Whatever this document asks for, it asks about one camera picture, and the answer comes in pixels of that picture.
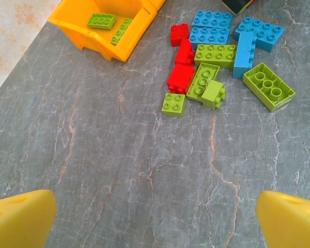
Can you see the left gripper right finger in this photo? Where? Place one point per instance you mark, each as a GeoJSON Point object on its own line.
{"type": "Point", "coordinates": [292, 224]}

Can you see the blue long lego brick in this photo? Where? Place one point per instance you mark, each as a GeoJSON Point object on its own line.
{"type": "Point", "coordinates": [270, 33]}
{"type": "Point", "coordinates": [211, 18]}
{"type": "Point", "coordinates": [209, 36]}
{"type": "Point", "coordinates": [244, 55]}

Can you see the green long lego brick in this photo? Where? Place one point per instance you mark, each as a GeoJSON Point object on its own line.
{"type": "Point", "coordinates": [101, 22]}
{"type": "Point", "coordinates": [120, 32]}
{"type": "Point", "coordinates": [199, 82]}
{"type": "Point", "coordinates": [214, 56]}
{"type": "Point", "coordinates": [268, 86]}

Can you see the green small lego brick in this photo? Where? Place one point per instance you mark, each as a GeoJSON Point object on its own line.
{"type": "Point", "coordinates": [174, 104]}
{"type": "Point", "coordinates": [213, 94]}

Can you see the red lego brick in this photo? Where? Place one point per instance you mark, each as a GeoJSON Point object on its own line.
{"type": "Point", "coordinates": [179, 33]}
{"type": "Point", "coordinates": [184, 51]}
{"type": "Point", "coordinates": [180, 77]}

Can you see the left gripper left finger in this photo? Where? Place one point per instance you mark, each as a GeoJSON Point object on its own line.
{"type": "Point", "coordinates": [18, 222]}

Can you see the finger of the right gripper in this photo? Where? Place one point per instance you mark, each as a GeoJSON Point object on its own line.
{"type": "Point", "coordinates": [235, 5]}

